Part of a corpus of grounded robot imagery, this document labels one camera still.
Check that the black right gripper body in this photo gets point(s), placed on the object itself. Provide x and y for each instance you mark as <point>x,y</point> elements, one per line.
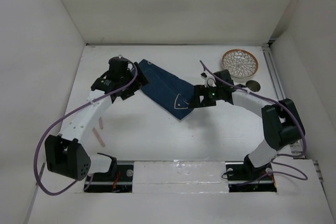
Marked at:
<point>210,94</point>

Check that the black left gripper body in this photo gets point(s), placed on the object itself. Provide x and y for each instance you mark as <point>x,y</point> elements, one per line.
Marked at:
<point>140,82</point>

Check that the dark blue cloth placemat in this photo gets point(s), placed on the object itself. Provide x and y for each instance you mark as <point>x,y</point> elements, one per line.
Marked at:
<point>167,90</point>

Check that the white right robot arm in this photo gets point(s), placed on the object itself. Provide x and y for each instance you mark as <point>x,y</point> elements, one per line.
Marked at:
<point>282,125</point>

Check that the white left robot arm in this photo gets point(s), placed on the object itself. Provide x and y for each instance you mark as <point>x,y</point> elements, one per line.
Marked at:
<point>65,153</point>

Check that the floral patterned ceramic bowl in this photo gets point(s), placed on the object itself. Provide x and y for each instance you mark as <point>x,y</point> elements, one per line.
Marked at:
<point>240,63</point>

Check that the white cup with cork base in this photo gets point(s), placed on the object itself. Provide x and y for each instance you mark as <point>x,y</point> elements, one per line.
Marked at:
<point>253,85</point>

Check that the pink handled fork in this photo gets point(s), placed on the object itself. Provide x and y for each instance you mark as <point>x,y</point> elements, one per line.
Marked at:
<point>96,133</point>

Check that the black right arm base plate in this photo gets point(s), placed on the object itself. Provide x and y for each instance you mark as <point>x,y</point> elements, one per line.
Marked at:
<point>240,181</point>

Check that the aluminium rail on right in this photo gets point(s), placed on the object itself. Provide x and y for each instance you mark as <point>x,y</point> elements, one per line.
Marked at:
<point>293,129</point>

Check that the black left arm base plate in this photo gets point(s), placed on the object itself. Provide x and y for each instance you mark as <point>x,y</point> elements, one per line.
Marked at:
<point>118,179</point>

